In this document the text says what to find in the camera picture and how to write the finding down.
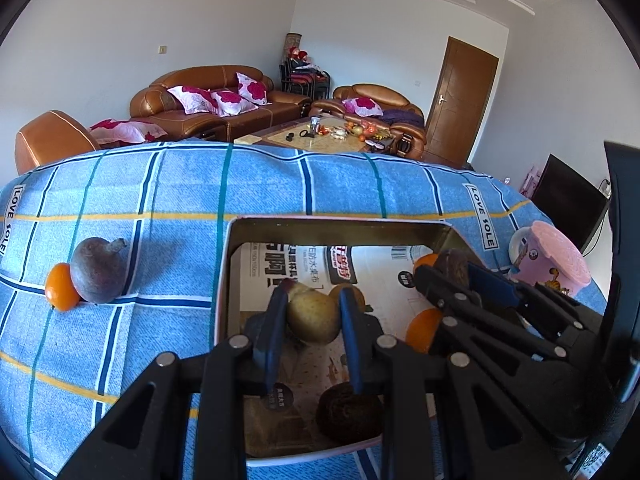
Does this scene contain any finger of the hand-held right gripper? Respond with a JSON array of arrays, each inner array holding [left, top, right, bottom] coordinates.
[[467, 262, 589, 332], [414, 264, 571, 361]]

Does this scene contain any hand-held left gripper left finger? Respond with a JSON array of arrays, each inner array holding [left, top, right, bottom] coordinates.
[[57, 287, 290, 480]]

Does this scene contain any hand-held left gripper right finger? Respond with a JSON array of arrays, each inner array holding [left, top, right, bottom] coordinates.
[[339, 287, 571, 480]]

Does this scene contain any orange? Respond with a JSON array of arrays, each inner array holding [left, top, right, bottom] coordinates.
[[404, 307, 446, 356], [44, 263, 82, 312], [413, 253, 441, 278]]

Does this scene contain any small yellow-brown fruit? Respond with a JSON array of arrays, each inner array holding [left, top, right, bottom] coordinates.
[[327, 282, 374, 313], [286, 282, 343, 346]]

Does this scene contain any brown round fruit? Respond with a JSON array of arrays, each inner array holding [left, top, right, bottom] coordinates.
[[316, 381, 386, 445]]

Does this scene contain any pink tin box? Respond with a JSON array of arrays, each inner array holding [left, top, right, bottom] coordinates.
[[212, 214, 488, 462]]

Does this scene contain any pile of small fruits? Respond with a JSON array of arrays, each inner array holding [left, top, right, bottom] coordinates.
[[344, 119, 393, 142]]

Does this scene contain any pink lidded cup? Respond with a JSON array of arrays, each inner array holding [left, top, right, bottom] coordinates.
[[509, 220, 592, 298]]

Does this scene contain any printed paper sheet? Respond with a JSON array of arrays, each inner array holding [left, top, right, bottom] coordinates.
[[239, 242, 436, 456]]

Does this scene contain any black flat television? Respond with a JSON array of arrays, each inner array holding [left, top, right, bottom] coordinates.
[[530, 153, 611, 256]]

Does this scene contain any blue plaid blanket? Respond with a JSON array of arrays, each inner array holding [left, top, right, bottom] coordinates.
[[0, 140, 608, 480]]

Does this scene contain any brown wooden door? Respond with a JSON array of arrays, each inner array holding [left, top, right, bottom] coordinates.
[[424, 36, 501, 166]]

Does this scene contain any purple throw blanket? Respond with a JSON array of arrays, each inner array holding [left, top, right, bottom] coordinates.
[[380, 109, 425, 131]]

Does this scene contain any purple beetroot with stem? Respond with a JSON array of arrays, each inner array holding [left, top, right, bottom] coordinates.
[[69, 237, 129, 305]]

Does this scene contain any wooden coffee table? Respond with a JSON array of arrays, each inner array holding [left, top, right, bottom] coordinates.
[[233, 112, 401, 158]]

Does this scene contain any white pink floral pillow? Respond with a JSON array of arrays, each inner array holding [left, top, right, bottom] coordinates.
[[210, 89, 258, 117], [236, 72, 273, 107], [341, 96, 383, 117], [166, 85, 221, 116]]

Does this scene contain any short brown leather sofa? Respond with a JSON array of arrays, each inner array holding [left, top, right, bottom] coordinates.
[[309, 83, 427, 161]]

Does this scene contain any pink floral cushion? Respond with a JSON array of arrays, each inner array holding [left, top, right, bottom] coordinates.
[[89, 118, 168, 147]]

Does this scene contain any stack of dark chairs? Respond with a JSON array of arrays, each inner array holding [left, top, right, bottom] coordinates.
[[278, 57, 332, 103]]

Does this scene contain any long brown leather sofa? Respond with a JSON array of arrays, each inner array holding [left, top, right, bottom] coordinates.
[[129, 65, 313, 142]]

